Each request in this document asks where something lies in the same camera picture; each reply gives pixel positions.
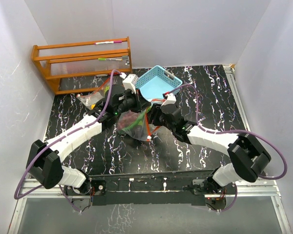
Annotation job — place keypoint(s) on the zip bag with grapes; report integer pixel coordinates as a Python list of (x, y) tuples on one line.
[(94, 97)]

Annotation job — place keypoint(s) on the light blue plastic basket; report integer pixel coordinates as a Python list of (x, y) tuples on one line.
[(156, 82)]

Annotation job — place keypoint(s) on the wooden shelf rack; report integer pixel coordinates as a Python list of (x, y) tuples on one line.
[(79, 59)]

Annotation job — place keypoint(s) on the pink white marker pen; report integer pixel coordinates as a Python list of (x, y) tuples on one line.
[(108, 42)]

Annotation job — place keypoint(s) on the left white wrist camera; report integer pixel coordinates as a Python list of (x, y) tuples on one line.
[(129, 82)]

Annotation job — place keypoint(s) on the green white marker pen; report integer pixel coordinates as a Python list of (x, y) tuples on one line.
[(110, 59)]

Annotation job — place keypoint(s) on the dark red fake fruit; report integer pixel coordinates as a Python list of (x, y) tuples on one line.
[(126, 119)]

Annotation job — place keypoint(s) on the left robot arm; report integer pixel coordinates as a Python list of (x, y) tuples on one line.
[(46, 158)]

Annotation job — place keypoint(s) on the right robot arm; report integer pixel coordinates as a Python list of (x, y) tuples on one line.
[(248, 157)]

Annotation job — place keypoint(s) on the black base crossbar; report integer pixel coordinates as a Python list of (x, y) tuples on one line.
[(150, 188)]

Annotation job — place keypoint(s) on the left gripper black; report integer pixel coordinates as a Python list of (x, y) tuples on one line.
[(140, 103)]

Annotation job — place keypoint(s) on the zip bag red seal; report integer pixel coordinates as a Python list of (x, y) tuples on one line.
[(144, 132)]

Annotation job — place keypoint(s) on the aluminium frame rail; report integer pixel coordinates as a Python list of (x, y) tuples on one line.
[(257, 208)]

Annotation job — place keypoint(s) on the green fake chili pepper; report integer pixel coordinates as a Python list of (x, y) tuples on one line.
[(135, 119)]

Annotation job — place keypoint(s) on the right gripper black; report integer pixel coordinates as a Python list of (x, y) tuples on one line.
[(153, 114)]

